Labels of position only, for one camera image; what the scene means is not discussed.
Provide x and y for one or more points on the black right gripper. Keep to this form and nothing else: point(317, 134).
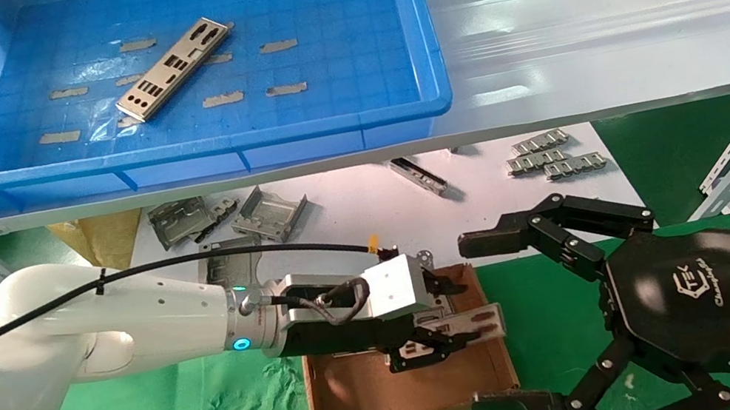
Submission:
point(712, 301)

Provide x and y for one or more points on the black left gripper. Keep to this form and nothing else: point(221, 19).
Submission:
point(343, 338)

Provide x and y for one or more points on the silver metal shield plate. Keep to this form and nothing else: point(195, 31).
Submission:
point(483, 323)
point(175, 65)

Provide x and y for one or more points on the brown cardboard box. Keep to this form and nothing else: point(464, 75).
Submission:
point(368, 392)

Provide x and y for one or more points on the blue plastic tray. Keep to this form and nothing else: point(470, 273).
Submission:
point(345, 50)

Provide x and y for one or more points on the small metal washer tab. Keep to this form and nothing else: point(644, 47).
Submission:
point(425, 257)

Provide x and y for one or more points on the white shelf board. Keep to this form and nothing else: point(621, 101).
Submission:
point(337, 217)

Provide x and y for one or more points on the silver toothed metal strip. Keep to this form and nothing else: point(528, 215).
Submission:
point(540, 142)
point(538, 162)
point(576, 165)

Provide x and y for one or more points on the grey flat stamped plate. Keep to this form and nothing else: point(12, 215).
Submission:
point(233, 267)

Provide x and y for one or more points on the beige tape piece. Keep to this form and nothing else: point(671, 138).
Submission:
point(129, 80)
point(60, 137)
point(286, 89)
point(221, 58)
point(129, 122)
point(69, 92)
point(278, 46)
point(223, 99)
point(138, 45)

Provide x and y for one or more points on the yellow woven bag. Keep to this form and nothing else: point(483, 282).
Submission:
point(105, 243)

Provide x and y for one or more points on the clear plastic film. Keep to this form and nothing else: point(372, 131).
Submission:
point(103, 127)

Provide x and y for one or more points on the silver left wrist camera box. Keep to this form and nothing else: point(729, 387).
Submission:
point(391, 289)

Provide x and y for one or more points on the narrow slotted metal rail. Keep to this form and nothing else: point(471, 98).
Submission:
point(420, 176)

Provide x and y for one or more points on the grey folded metal bracket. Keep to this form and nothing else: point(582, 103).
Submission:
point(269, 216)

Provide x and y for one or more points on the grey stamped metal bracket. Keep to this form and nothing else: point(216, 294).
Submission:
point(180, 221)

